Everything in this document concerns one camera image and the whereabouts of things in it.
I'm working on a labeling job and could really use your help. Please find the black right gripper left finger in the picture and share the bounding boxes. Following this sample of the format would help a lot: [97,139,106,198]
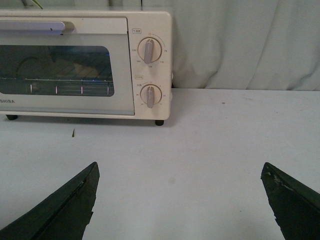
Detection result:
[0,162,100,240]

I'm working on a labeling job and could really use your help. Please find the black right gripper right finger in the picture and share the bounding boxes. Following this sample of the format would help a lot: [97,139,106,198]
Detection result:
[260,162,320,240]

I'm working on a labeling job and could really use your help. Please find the oven glass door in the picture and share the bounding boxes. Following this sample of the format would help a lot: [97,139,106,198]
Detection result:
[0,17,135,116]

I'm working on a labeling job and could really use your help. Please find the cream toaster oven body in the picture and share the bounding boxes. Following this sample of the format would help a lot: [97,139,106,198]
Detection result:
[0,6,173,125]

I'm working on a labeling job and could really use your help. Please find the lower timer knob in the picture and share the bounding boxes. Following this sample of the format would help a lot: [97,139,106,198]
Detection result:
[140,84,162,109]

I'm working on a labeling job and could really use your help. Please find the white backdrop cloth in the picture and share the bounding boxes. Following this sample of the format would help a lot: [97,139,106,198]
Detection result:
[109,0,320,91]

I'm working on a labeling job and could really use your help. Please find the upper temperature knob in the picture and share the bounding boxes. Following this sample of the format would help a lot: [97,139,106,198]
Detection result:
[137,37,162,64]

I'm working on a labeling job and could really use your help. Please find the green plant leaves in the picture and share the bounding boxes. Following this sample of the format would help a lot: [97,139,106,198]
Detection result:
[21,0,43,10]

